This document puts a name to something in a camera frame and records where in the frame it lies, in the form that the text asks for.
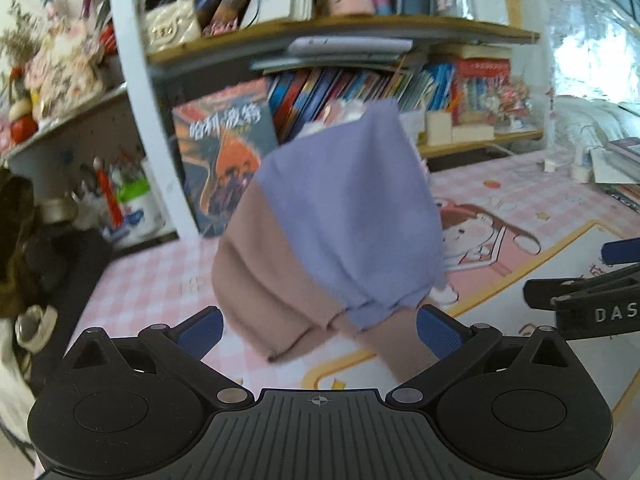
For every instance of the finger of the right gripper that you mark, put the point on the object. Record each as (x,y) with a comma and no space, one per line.
(621,252)

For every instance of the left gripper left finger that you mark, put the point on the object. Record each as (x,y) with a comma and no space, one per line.
(179,351)

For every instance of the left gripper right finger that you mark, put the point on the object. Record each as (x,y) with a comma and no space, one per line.
(461,352)

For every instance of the purple and mauve sweater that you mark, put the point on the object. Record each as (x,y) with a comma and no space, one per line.
(337,233)

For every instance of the stack of books and notebooks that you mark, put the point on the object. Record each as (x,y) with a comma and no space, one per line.
(616,170)

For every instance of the pink checkered table mat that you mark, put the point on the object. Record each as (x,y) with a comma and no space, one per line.
(541,406)

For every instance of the white pen cup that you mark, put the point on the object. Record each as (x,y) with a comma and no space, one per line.
(136,200)

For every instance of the dark brown jacket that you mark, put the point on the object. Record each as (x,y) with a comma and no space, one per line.
(30,267)

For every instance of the colourful paper flower ornament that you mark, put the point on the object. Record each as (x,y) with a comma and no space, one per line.
(508,104)

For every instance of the beige storage box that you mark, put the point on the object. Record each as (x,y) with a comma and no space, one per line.
(440,130)

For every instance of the Harry Potter book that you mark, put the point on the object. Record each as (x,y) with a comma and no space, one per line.
(222,139)

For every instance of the red book box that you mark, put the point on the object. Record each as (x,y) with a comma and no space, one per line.
(476,89)

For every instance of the white wooden bookshelf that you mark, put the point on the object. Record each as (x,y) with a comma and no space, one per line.
(157,82)

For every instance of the row of colourful books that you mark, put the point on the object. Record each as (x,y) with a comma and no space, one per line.
(322,95)

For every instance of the white floral bouquet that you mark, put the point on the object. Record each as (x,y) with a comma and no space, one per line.
(52,70)

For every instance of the white quilted handbag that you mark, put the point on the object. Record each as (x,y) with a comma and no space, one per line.
(168,25)

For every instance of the white charger with cable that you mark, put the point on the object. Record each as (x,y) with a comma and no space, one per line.
(550,164)

